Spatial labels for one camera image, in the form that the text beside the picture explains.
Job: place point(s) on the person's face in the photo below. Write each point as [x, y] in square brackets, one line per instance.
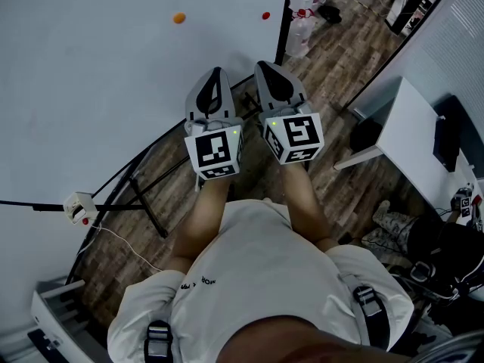
[302, 344]

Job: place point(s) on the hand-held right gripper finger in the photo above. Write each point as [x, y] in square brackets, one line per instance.
[261, 100]
[298, 94]

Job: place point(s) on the black bin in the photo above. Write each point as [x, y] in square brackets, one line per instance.
[366, 136]

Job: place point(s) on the red round magnet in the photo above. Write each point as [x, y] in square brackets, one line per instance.
[266, 16]

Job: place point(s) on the large white desk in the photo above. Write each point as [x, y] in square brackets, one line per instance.
[404, 134]

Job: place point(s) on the large clear water bottle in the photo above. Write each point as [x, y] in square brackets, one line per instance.
[300, 38]

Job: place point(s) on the large black-framed whiteboard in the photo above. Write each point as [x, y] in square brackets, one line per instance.
[113, 89]

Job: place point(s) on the black whiteboard stand legs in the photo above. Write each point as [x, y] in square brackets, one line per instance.
[149, 210]

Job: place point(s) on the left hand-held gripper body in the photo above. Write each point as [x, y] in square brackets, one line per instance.
[213, 149]

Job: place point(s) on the black box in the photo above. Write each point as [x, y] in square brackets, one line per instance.
[447, 144]

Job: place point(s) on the black floor item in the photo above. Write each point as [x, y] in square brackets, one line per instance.
[329, 14]

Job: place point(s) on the person's right forearm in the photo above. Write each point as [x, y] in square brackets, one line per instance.
[306, 206]

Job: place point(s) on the person's left forearm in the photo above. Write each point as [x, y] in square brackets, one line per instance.
[202, 221]

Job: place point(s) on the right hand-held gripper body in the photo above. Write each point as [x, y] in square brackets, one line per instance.
[300, 131]

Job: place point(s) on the white box with red button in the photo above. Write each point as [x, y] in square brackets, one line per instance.
[78, 206]

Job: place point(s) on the spare gripper device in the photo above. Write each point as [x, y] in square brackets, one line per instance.
[466, 202]

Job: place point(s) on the black desk mat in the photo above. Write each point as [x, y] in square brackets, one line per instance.
[38, 350]

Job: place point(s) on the small metal bracket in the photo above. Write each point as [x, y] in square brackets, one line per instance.
[53, 344]

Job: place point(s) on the narrow white desk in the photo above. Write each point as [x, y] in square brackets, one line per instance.
[49, 320]

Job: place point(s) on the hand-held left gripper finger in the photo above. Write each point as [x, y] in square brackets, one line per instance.
[229, 104]
[190, 106]

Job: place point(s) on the orange round magnet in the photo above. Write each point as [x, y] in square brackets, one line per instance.
[179, 18]

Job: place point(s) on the person's white shirt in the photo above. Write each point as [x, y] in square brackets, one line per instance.
[264, 270]

